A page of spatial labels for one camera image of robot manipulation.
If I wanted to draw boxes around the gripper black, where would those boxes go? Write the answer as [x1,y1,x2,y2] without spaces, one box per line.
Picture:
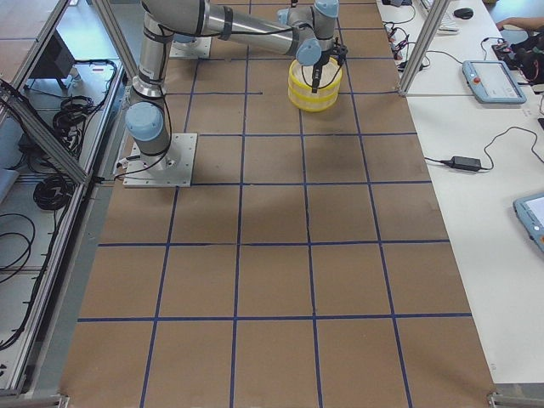
[309,42,334,94]

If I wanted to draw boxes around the yellow steamer layer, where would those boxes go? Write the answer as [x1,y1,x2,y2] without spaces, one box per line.
[288,57,343,99]
[287,88,338,112]

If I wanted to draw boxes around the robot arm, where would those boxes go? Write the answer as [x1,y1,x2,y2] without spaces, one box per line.
[123,1,340,187]

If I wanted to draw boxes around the black computer mouse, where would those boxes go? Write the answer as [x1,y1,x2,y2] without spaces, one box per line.
[453,8,474,20]

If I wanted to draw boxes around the blue teach pendant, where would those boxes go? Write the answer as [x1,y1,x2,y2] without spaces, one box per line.
[513,193,543,251]
[462,60,526,105]

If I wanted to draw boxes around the black power adapter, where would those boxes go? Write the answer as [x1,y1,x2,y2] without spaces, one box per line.
[440,156,483,172]

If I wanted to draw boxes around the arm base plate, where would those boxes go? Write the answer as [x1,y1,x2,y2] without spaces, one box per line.
[169,34,212,60]
[122,133,197,188]

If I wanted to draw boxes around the aluminium frame post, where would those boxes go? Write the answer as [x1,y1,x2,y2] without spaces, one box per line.
[398,0,450,97]

